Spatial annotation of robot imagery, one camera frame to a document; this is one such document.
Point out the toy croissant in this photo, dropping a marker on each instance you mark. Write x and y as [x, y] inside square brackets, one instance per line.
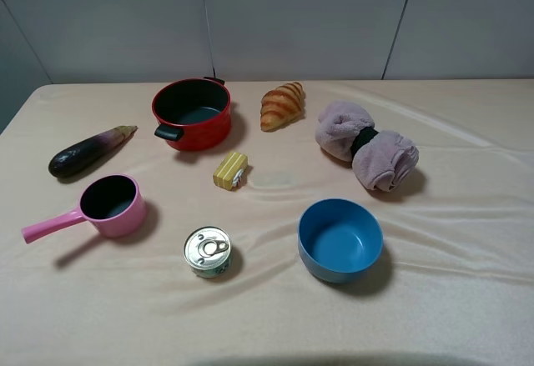
[281, 106]

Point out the red pot black handles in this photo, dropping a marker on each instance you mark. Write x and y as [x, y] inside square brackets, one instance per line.
[194, 114]

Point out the rolled pink towel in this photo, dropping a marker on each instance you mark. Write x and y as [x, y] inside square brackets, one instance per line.
[380, 160]

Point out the purple eggplant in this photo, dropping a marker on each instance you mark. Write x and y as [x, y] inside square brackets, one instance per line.
[84, 154]

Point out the blue plastic bowl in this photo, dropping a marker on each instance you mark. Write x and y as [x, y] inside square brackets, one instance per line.
[338, 240]

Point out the silver tin can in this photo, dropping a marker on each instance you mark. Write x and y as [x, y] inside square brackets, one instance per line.
[208, 251]

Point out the yellow striped toy block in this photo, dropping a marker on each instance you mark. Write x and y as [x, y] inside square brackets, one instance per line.
[228, 174]

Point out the pink saucepan with handle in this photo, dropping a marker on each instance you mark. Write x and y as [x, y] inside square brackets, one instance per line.
[112, 204]

